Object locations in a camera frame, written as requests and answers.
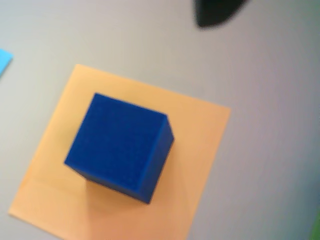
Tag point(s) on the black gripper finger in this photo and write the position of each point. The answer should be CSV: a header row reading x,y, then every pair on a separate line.
x,y
215,11

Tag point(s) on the small blue cube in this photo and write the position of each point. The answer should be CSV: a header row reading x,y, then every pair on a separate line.
x,y
117,147

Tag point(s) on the orange paper square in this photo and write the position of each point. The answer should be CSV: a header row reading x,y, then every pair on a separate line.
x,y
195,140

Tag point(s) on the light blue paper square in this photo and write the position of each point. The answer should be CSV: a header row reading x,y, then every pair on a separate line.
x,y
4,61

